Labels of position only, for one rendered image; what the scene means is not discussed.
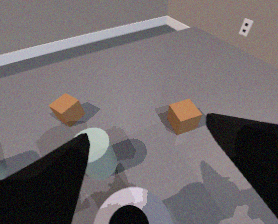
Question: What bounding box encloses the orange cube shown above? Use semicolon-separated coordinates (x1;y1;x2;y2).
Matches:
48;93;85;127
167;99;203;135

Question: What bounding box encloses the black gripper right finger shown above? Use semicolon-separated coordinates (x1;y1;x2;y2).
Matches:
206;113;278;218

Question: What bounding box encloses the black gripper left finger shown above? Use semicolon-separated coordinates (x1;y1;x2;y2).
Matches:
0;133;90;224

